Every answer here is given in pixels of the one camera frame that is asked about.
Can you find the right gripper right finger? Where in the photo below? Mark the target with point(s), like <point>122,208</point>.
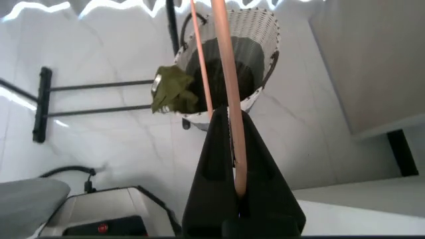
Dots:
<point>269,206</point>

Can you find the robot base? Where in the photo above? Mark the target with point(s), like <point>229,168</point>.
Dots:
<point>99,202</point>

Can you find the white curtain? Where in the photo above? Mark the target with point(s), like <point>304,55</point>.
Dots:
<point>6,4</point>

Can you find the white laundry basket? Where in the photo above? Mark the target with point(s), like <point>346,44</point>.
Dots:
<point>255,26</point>

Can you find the green garment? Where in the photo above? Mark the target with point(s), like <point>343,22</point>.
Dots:
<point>172,89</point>

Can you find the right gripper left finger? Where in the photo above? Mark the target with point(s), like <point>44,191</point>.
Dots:
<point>209,199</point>

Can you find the black clothes rack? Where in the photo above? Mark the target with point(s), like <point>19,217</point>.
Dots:
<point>42,106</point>

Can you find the pink clothes hanger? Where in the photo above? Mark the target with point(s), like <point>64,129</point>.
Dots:
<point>232,99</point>

